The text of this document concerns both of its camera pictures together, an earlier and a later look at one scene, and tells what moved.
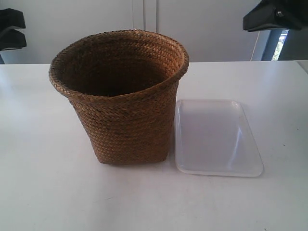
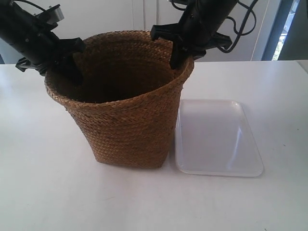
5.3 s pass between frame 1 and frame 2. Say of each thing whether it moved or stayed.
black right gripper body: moved
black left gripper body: moved
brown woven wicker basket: moved
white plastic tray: stayed
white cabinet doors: stayed
